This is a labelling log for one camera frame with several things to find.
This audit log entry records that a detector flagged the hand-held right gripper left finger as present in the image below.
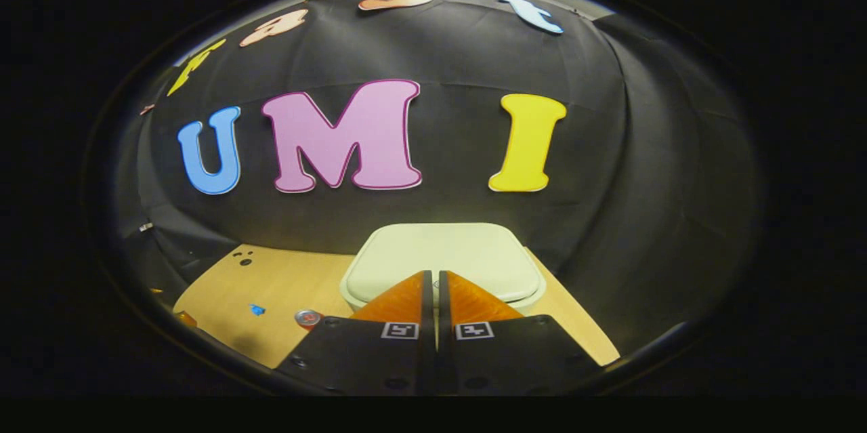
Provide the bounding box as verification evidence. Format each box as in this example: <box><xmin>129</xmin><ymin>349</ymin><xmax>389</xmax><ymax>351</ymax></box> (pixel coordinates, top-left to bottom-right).
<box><xmin>274</xmin><ymin>270</ymin><xmax>434</xmax><ymax>396</ymax></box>

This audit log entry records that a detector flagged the pale green desktop garbage bin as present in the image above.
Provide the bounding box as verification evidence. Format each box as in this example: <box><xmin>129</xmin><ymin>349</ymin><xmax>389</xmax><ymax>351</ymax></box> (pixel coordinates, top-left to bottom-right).
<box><xmin>339</xmin><ymin>222</ymin><xmax>547</xmax><ymax>317</ymax></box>

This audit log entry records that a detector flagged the black backdrop cloth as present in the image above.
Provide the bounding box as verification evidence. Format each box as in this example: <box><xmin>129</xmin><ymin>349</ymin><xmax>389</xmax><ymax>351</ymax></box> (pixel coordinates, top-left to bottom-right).
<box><xmin>112</xmin><ymin>0</ymin><xmax>759</xmax><ymax>352</ymax></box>

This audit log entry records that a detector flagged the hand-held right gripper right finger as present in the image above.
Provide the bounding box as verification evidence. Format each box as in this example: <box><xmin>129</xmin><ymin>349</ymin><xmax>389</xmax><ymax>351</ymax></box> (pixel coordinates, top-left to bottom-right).
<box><xmin>437</xmin><ymin>270</ymin><xmax>604</xmax><ymax>396</ymax></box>

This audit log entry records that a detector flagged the wooden desktop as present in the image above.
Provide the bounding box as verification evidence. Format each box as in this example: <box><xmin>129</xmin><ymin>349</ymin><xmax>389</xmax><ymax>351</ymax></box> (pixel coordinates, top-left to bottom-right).
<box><xmin>173</xmin><ymin>243</ymin><xmax>621</xmax><ymax>369</ymax></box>

